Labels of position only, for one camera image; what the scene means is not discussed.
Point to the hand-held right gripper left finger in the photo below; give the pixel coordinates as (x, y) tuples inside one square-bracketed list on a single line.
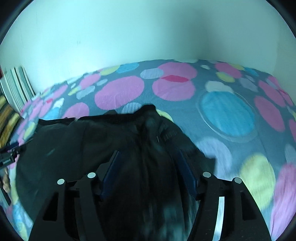
[(111, 171)]

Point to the black puffer jacket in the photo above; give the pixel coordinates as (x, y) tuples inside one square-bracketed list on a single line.
[(92, 143)]

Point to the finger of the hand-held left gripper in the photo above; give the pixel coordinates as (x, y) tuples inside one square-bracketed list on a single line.
[(12, 146)]

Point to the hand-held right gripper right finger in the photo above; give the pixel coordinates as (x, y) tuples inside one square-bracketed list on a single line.
[(187, 176)]

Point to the striped headboard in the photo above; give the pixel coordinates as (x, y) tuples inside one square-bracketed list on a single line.
[(16, 85)]

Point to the striped brown pillow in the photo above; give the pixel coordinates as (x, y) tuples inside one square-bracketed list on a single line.
[(7, 120)]

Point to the bed with polka dot sheet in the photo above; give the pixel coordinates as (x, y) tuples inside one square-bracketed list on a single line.
[(219, 111)]

